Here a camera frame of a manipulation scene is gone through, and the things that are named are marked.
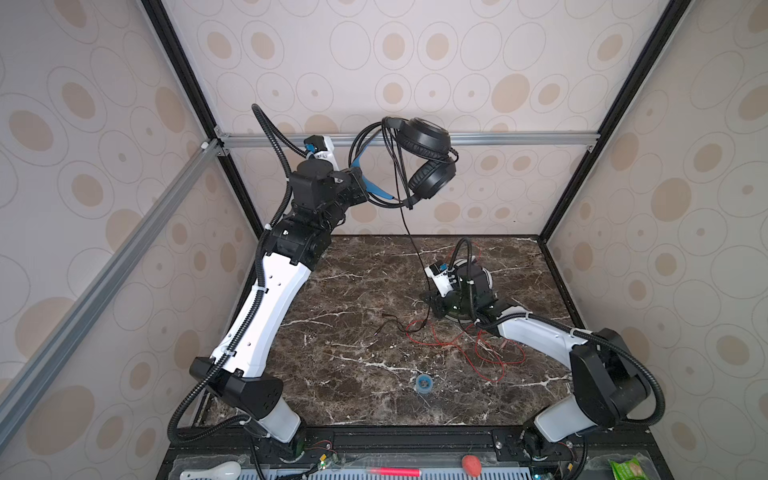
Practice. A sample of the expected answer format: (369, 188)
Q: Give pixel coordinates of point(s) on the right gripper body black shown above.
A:
(453, 303)

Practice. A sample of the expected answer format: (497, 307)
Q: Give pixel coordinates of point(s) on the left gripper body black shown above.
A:
(346, 192)

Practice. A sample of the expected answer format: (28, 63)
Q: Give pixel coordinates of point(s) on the black headphones blue headband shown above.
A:
(420, 152)

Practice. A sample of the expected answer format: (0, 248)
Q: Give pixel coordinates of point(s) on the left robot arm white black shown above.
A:
(315, 202)

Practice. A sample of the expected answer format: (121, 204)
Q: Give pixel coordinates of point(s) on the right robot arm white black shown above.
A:
(609, 382)

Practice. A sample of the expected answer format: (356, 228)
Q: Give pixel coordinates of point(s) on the white headphones black pads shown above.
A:
(474, 280)

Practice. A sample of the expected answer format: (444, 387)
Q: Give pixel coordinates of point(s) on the blue tape roll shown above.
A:
(423, 384)

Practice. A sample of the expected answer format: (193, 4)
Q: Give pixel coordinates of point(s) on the red ball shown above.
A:
(471, 466)

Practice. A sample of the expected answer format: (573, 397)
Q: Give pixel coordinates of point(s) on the pink red pen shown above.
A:
(395, 472)

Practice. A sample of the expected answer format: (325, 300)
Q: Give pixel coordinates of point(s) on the green snack packet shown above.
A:
(628, 470)

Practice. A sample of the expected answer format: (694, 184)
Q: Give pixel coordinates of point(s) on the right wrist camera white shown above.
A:
(442, 277)

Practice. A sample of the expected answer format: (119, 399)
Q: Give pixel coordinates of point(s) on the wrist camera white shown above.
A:
(320, 147)
(442, 277)

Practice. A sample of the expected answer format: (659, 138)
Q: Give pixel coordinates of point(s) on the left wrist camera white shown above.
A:
(320, 147)

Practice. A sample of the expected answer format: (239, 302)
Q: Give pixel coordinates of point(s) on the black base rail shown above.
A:
(437, 452)

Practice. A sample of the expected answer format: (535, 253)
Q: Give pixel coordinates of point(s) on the white plastic handle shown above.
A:
(229, 470)

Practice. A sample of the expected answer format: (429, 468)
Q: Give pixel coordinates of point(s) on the diagonal aluminium rail left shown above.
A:
(45, 365)

